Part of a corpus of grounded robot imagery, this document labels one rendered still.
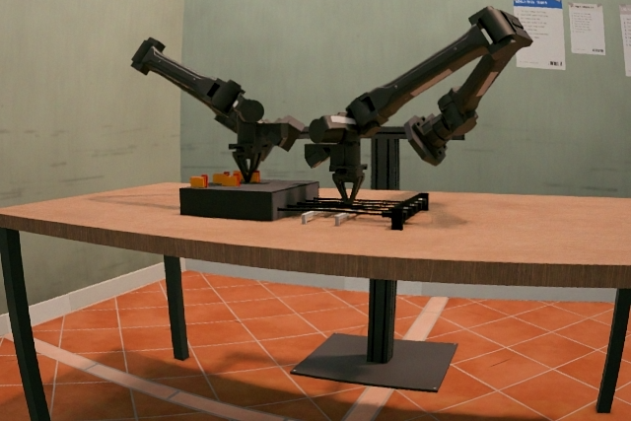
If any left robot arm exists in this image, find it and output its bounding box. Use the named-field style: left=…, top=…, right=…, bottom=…
left=305, top=6, right=533, bottom=169

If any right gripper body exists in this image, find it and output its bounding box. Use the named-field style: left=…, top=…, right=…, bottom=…
left=229, top=122, right=267, bottom=154

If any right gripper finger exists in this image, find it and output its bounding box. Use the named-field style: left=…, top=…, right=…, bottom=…
left=233, top=154, right=258, bottom=181
left=242, top=153, right=264, bottom=173

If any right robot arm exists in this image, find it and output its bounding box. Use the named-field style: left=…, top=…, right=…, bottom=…
left=131, top=37, right=288, bottom=147

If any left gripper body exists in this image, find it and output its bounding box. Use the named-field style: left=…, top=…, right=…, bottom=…
left=329, top=142, right=367, bottom=177

